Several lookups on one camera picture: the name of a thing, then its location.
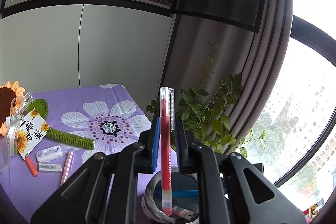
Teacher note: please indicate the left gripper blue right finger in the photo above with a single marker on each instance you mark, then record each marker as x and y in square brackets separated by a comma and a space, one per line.
[178, 141]

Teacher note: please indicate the pink checkered pen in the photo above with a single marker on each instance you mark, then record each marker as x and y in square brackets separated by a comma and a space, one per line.
[67, 167]

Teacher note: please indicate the light blue pen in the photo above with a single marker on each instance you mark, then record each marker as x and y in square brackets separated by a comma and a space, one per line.
[184, 193]

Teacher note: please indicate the crochet sunflower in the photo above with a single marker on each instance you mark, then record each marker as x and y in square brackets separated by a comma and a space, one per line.
[10, 90]

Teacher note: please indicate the white eraser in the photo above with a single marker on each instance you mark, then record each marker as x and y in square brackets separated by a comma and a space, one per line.
[49, 168]

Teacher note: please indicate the purple floral tablecloth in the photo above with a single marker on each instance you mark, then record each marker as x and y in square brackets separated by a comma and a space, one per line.
[106, 113]

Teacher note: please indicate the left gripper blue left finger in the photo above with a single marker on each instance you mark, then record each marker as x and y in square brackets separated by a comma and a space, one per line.
[155, 144]

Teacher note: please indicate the white correction tape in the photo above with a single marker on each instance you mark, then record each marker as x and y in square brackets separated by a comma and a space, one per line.
[50, 154]

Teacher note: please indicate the orange utility knife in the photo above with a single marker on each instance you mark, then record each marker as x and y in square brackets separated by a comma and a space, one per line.
[31, 167]

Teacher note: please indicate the green potted plant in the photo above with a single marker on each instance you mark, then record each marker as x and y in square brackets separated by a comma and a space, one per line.
[203, 113]

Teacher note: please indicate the grey curtain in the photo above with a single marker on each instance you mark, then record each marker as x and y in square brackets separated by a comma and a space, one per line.
[229, 37]

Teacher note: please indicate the white bookshelf cabinet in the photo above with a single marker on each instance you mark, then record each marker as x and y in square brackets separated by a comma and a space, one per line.
[50, 45]

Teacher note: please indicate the red gel pen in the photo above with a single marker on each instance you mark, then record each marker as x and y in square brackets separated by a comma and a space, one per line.
[167, 125]

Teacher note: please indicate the sunflower gift card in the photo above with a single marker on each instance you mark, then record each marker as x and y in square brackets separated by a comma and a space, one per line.
[33, 128]

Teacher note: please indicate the grey clay pen holder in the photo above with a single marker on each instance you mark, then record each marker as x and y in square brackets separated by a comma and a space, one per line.
[179, 204]

